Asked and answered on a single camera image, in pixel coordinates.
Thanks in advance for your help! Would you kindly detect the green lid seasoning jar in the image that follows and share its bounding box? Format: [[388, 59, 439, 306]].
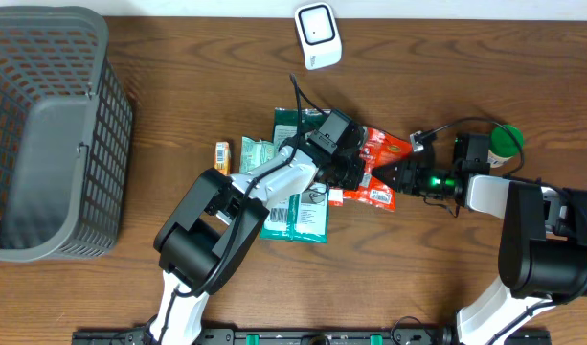
[[487, 125, 525, 168]]

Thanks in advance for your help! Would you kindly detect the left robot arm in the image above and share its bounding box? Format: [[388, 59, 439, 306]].
[[146, 140, 365, 344]]

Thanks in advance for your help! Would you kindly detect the red stick sachet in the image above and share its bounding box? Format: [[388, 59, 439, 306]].
[[328, 188, 344, 207]]

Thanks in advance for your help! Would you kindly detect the red snack packet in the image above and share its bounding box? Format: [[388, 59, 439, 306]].
[[343, 127, 412, 212]]

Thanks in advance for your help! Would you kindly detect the right black cable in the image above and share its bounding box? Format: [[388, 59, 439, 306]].
[[410, 117, 587, 345]]

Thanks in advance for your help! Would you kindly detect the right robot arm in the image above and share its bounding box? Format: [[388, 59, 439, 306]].
[[372, 160, 587, 344]]

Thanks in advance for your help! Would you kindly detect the light green wipes pack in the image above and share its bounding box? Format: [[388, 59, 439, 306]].
[[239, 137, 275, 173]]

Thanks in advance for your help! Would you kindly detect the white barcode scanner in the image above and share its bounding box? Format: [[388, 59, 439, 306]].
[[294, 2, 343, 70]]

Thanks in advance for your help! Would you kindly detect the orange tissue pack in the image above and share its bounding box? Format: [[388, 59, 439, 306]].
[[214, 141, 231, 175]]

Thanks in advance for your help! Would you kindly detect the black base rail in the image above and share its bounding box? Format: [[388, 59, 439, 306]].
[[71, 328, 437, 345]]

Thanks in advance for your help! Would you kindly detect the black cable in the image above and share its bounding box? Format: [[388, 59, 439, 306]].
[[156, 72, 330, 345], [410, 117, 587, 345]]

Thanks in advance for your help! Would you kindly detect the left black cable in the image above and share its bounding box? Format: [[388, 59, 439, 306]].
[[156, 72, 330, 345]]

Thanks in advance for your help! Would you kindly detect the grey plastic mesh basket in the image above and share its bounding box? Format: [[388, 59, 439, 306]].
[[0, 6, 134, 263]]

